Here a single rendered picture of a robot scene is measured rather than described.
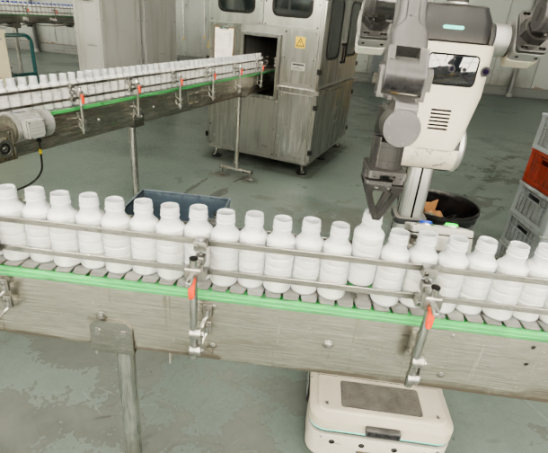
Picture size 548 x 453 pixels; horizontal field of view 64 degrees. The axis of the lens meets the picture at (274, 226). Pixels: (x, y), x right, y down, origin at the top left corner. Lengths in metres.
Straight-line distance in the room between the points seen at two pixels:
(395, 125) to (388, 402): 1.29
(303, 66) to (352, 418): 3.43
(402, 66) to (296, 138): 3.85
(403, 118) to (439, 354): 0.53
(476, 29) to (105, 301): 1.25
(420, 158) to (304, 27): 3.14
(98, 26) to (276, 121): 3.09
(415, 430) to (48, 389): 1.52
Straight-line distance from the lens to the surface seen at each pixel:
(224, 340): 1.00
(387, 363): 1.02
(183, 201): 1.55
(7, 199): 1.06
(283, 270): 0.90
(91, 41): 6.88
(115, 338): 1.07
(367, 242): 0.87
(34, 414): 2.15
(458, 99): 1.44
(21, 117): 2.29
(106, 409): 2.09
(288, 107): 4.56
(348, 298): 0.95
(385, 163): 0.79
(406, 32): 0.80
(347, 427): 1.75
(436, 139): 1.45
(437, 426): 1.82
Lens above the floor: 1.53
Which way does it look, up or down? 26 degrees down
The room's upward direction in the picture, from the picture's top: 5 degrees clockwise
